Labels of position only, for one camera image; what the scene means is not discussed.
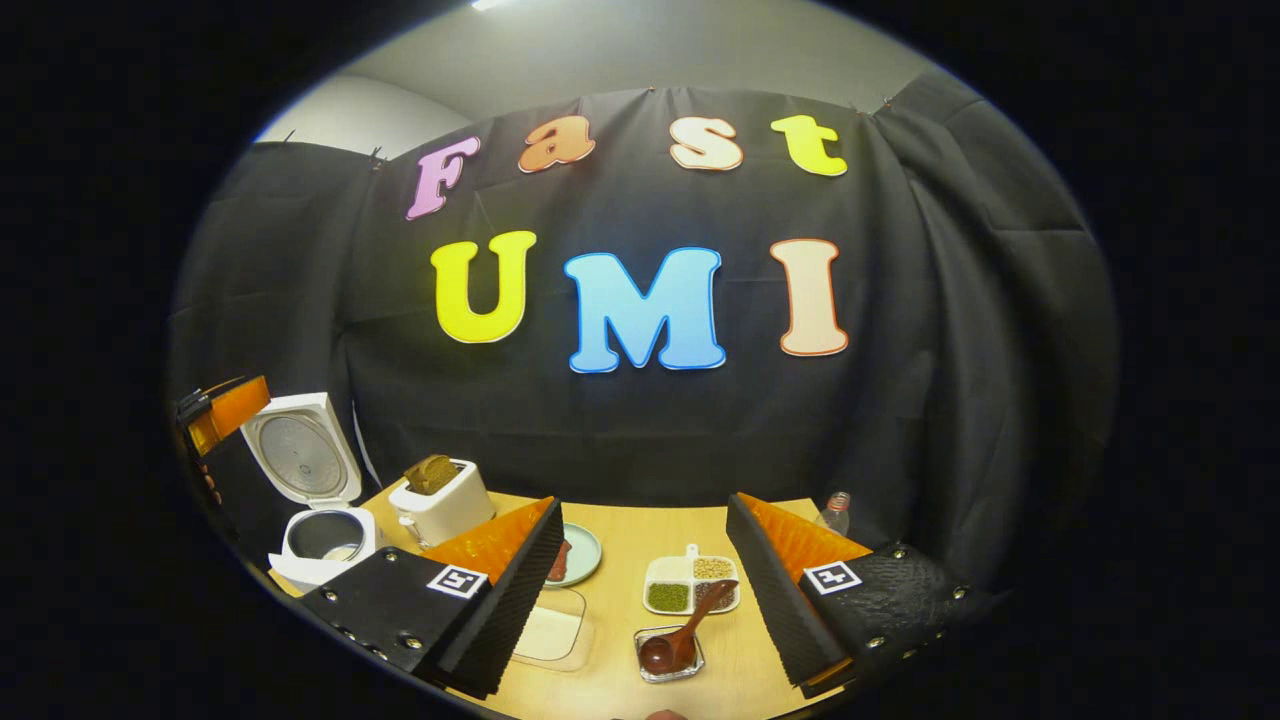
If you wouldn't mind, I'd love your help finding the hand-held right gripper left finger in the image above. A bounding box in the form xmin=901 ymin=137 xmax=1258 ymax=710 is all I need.
xmin=298 ymin=497 xmax=566 ymax=701

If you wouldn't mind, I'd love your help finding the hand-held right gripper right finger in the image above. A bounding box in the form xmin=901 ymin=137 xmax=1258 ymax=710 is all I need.
xmin=725 ymin=492 xmax=1006 ymax=699

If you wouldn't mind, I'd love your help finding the white rice cooker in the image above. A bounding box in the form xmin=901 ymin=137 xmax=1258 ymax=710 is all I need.
xmin=240 ymin=392 xmax=388 ymax=593

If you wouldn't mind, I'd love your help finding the white divided rice and bean dish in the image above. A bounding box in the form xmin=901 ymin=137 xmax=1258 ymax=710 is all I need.
xmin=642 ymin=543 xmax=743 ymax=616

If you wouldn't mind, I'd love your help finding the dark brown wooden spoon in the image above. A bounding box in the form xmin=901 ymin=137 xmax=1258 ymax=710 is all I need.
xmin=638 ymin=580 xmax=739 ymax=676

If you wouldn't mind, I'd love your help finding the clear rectangular tray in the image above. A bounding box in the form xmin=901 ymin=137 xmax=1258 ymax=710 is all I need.
xmin=512 ymin=587 xmax=589 ymax=673

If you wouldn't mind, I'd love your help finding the pale green plate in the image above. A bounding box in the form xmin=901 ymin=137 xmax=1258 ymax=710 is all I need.
xmin=545 ymin=522 xmax=604 ymax=588

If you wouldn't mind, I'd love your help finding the white toaster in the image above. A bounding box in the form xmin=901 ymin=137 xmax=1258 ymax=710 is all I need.
xmin=388 ymin=458 xmax=496 ymax=549

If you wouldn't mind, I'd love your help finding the black backdrop cloth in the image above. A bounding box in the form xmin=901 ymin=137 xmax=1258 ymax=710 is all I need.
xmin=168 ymin=70 xmax=1121 ymax=591

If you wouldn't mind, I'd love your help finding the white power cable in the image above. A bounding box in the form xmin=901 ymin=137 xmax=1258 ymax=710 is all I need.
xmin=348 ymin=400 xmax=381 ymax=491

